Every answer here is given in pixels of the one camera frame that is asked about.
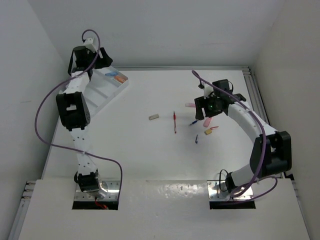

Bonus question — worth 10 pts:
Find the blue highlighter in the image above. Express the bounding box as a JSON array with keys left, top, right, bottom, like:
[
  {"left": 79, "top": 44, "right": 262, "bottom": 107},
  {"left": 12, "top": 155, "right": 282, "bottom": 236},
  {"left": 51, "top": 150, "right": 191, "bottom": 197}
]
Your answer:
[{"left": 105, "top": 72, "right": 118, "bottom": 77}]

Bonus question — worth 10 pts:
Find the metal base plate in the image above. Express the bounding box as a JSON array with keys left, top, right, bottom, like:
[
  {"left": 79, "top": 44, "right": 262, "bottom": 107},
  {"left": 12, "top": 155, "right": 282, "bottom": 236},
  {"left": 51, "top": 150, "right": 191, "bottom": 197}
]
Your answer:
[
  {"left": 73, "top": 178, "right": 121, "bottom": 202},
  {"left": 207, "top": 180, "right": 254, "bottom": 202}
]

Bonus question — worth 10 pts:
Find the orange highlighter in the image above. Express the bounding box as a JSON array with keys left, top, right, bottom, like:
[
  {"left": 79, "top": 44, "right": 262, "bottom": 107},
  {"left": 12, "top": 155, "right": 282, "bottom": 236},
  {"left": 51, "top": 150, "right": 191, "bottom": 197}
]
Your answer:
[{"left": 114, "top": 75, "right": 126, "bottom": 84}]

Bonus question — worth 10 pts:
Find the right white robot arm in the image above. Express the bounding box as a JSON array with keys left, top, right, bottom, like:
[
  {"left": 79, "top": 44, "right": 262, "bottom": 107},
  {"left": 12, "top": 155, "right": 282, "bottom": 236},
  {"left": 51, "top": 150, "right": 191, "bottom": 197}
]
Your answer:
[{"left": 194, "top": 79, "right": 292, "bottom": 194}]

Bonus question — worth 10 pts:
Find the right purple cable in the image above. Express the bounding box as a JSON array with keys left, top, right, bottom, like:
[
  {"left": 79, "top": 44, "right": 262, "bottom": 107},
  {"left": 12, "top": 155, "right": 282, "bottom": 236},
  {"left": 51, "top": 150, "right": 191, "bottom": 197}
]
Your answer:
[{"left": 191, "top": 69, "right": 279, "bottom": 204}]

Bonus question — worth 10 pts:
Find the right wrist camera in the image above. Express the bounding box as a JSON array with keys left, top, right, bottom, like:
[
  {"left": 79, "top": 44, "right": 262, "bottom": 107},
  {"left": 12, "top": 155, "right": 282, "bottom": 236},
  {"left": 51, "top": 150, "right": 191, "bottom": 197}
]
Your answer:
[{"left": 198, "top": 84, "right": 215, "bottom": 99}]

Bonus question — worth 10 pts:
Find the purple cable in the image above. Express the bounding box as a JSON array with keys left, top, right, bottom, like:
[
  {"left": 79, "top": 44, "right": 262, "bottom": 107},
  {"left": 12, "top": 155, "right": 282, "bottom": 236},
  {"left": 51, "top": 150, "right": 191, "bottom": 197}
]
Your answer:
[
  {"left": 34, "top": 29, "right": 124, "bottom": 201},
  {"left": 191, "top": 69, "right": 279, "bottom": 204}
]

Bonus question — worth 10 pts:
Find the yellow eraser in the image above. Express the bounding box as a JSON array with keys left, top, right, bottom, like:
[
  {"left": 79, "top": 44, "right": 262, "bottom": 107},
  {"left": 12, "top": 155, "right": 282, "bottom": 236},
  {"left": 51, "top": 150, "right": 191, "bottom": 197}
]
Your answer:
[{"left": 204, "top": 128, "right": 213, "bottom": 135}]

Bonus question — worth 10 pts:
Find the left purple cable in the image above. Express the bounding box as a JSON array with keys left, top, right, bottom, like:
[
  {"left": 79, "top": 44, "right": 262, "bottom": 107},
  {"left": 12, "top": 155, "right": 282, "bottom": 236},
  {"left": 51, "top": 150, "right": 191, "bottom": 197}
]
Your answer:
[{"left": 34, "top": 29, "right": 124, "bottom": 201}]

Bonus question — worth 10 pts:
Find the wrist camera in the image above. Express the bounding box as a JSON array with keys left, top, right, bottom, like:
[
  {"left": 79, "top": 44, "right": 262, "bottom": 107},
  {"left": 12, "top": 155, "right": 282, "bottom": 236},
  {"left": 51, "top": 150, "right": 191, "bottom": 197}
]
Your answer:
[
  {"left": 198, "top": 84, "right": 215, "bottom": 99},
  {"left": 83, "top": 37, "right": 97, "bottom": 53}
]

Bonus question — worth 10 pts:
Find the purple pink highlighter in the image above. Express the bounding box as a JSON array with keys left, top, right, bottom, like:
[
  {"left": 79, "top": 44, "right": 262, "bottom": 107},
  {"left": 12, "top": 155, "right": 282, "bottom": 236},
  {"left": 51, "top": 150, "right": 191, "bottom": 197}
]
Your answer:
[{"left": 185, "top": 102, "right": 196, "bottom": 108}]

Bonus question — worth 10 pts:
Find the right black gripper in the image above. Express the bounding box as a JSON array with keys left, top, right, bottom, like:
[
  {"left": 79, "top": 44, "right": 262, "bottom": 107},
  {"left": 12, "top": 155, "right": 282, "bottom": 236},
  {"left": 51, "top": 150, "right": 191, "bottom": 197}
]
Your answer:
[{"left": 195, "top": 93, "right": 222, "bottom": 120}]

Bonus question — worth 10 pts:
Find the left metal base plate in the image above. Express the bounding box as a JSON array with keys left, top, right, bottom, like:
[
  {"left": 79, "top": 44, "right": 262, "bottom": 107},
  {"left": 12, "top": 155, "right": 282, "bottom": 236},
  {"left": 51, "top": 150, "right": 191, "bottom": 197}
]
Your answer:
[{"left": 73, "top": 178, "right": 121, "bottom": 202}]

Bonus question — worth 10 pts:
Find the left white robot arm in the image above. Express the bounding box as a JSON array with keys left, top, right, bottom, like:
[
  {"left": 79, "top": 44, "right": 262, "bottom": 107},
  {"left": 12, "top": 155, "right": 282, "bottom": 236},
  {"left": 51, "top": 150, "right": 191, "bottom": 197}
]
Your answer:
[{"left": 55, "top": 45, "right": 113, "bottom": 198}]

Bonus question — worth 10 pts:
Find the white eraser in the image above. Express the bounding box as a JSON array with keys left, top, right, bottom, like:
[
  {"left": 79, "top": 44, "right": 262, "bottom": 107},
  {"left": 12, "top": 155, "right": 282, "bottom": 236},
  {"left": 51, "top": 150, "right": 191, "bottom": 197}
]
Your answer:
[{"left": 148, "top": 114, "right": 160, "bottom": 121}]

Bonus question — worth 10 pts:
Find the red pen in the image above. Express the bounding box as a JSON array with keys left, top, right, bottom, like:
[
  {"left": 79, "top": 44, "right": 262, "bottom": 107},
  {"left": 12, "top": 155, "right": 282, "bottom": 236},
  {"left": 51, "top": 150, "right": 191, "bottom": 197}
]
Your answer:
[{"left": 173, "top": 111, "right": 177, "bottom": 134}]

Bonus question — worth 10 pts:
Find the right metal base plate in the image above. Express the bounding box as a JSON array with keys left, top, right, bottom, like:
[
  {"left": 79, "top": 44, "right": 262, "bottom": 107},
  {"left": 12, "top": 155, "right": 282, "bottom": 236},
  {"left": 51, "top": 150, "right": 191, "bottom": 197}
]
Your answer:
[{"left": 207, "top": 180, "right": 254, "bottom": 202}]

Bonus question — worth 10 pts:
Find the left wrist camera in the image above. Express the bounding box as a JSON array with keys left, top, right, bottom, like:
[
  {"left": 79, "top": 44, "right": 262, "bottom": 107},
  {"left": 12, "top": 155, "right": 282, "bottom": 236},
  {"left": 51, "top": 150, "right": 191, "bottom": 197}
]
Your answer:
[{"left": 83, "top": 37, "right": 97, "bottom": 53}]

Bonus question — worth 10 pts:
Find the white compartment tray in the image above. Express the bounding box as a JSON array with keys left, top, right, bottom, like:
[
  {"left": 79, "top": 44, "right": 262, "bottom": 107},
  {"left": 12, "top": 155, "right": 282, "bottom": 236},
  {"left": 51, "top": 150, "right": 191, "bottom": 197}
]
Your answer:
[{"left": 71, "top": 65, "right": 130, "bottom": 118}]

